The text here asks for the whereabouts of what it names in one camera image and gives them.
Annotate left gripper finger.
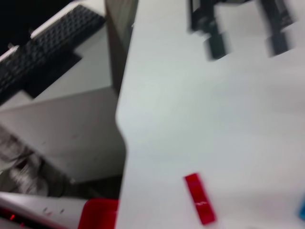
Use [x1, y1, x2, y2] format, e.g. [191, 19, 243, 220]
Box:
[188, 0, 234, 61]
[260, 0, 299, 58]

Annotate dark red long brick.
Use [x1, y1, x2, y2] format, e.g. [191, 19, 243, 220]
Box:
[183, 173, 217, 225]

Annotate blue square toy brick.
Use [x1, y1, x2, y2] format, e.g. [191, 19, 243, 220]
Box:
[296, 197, 305, 218]

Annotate black computer keyboard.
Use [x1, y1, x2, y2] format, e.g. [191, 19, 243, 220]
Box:
[0, 4, 106, 105]

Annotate white side desk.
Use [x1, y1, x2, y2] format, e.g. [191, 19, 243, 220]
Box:
[0, 0, 127, 185]

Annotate red plastic box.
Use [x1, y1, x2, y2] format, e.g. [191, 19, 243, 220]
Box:
[78, 198, 120, 229]

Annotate white device red lights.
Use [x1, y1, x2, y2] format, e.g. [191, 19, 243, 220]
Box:
[0, 190, 86, 229]

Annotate tangled grey cables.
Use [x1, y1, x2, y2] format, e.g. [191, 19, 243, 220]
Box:
[0, 127, 52, 198]

